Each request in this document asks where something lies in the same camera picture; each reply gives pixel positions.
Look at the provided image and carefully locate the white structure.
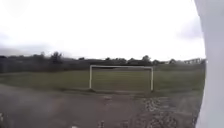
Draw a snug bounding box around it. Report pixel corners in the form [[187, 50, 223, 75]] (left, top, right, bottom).
[[193, 0, 224, 128]]

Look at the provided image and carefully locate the white football goal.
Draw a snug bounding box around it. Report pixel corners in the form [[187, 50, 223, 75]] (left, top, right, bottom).
[[88, 64, 155, 92]]

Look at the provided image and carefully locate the green grass field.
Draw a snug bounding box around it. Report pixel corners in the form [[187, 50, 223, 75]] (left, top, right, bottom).
[[0, 68, 206, 94]]

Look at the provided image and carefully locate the grey gravel ground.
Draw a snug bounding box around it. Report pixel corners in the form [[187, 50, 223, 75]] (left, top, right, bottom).
[[0, 83, 204, 128]]

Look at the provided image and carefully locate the row of trees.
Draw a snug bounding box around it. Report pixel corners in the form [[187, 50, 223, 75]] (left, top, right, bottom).
[[0, 51, 207, 74]]

